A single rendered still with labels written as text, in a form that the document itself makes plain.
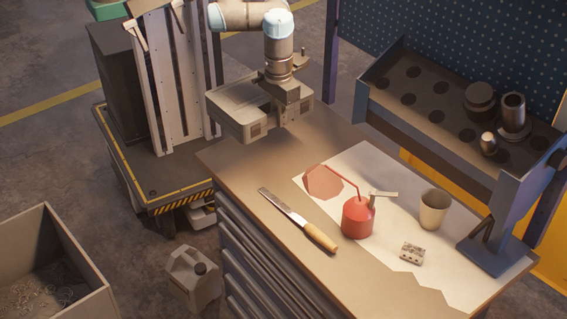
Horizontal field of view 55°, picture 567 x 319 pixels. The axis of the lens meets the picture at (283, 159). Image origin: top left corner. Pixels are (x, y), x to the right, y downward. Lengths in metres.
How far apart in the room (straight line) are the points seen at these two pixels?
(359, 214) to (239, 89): 0.51
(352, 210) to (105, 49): 1.53
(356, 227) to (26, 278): 1.48
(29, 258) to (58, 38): 2.53
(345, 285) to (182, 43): 1.47
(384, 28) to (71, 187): 2.08
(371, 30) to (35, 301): 1.57
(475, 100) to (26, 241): 1.75
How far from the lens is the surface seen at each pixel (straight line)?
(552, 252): 2.50
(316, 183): 1.56
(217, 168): 1.66
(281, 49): 1.37
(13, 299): 2.37
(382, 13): 1.59
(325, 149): 1.71
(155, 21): 2.40
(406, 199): 1.59
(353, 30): 1.69
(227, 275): 2.02
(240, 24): 1.45
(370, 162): 1.68
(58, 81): 4.07
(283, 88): 1.41
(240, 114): 1.49
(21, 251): 2.38
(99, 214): 2.96
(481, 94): 1.30
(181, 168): 2.62
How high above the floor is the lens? 2.05
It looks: 41 degrees down
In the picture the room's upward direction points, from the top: straight up
